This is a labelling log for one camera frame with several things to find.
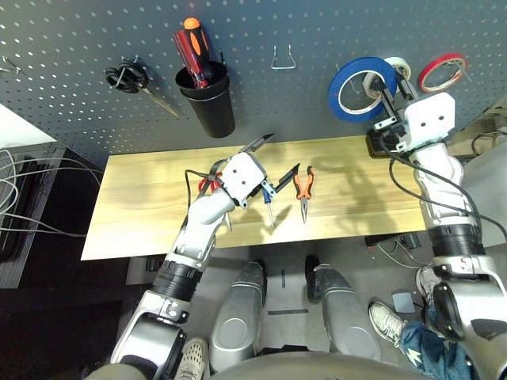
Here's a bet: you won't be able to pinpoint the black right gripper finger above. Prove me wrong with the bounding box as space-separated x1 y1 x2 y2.
380 86 399 122
397 78 419 105

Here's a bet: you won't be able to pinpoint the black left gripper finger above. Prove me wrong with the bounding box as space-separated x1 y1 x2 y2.
237 133 275 155
273 162 301 196

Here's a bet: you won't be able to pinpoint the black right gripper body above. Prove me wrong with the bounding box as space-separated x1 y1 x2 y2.
373 114 410 154

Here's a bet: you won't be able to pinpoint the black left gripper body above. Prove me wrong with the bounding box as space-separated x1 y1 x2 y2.
238 180 275 209

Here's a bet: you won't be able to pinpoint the small blue handled screwdriver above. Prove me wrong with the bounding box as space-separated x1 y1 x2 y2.
261 185 277 229

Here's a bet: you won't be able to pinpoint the orange black needle nose pliers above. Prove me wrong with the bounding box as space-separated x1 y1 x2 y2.
292 165 317 225

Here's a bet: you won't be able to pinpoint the red handled scissors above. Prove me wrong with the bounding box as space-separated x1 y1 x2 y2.
197 176 233 233

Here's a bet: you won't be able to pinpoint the blue tape roll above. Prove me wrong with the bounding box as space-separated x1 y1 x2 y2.
327 57 398 124

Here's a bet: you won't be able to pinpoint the dark grey pegboard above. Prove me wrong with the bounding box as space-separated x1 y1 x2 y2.
0 0 507 167

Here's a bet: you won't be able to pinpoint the red tape roll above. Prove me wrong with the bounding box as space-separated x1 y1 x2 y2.
417 52 470 94

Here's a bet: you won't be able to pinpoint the black plastic tool case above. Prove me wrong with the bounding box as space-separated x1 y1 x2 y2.
366 133 393 159

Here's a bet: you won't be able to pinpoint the white tape roll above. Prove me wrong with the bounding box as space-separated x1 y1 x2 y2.
363 56 413 100

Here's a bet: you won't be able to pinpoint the black plastic tool cup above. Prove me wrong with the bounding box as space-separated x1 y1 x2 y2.
174 59 237 139

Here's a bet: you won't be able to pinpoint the silver left robot leg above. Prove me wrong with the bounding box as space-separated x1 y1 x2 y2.
208 259 269 373

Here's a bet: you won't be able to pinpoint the silver robot leg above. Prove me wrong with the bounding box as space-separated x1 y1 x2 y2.
208 259 269 373
304 255 383 361

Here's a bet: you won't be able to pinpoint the silver right robot leg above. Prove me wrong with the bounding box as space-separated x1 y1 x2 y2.
304 255 383 361

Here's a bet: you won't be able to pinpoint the white sneaker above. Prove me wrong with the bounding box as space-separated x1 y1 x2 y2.
415 264 441 310
368 300 409 349

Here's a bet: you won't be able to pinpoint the grey foot pedal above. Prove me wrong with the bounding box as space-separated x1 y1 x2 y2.
391 291 415 314

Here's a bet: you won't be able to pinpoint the beige mesh shoe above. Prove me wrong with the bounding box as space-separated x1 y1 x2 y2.
173 336 210 380

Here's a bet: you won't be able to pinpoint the grey robot torso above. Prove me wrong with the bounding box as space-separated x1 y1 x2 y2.
209 351 433 380

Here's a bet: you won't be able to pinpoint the blue jeans leg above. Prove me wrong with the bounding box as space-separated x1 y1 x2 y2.
399 306 476 380

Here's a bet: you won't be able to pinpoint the black equipment case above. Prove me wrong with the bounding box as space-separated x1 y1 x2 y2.
0 142 67 290

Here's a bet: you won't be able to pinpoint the white flat panel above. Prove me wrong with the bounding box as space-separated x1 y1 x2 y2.
0 103 56 152

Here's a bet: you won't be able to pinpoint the bare metal peg hook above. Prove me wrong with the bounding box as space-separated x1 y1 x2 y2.
1 56 21 77

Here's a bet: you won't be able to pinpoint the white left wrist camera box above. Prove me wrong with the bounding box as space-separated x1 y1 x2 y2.
219 152 269 209

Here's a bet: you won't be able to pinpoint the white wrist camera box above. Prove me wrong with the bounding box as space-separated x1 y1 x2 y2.
403 93 456 154
219 152 269 209

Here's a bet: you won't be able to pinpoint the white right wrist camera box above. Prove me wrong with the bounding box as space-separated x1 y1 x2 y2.
403 93 456 154

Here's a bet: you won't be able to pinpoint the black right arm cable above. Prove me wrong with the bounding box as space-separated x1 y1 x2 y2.
379 132 507 238

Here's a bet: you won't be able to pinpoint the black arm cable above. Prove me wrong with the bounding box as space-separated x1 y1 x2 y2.
184 169 223 222
379 132 507 238

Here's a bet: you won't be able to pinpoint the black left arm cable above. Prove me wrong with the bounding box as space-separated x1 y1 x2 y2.
184 169 223 222

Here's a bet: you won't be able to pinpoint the wire loop pliers holder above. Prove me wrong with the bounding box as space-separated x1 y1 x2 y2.
271 44 296 70

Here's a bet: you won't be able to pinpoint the orange black handled screwdriver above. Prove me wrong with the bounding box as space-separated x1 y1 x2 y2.
183 17 213 76

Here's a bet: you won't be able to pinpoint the red clear handled screwdriver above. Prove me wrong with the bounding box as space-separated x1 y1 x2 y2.
172 30 209 89

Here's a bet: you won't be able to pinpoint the black handled scissors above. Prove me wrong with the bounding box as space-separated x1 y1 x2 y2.
105 57 183 120

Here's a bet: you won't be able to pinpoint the white loose cable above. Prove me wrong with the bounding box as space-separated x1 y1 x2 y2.
0 156 105 176
0 211 87 238

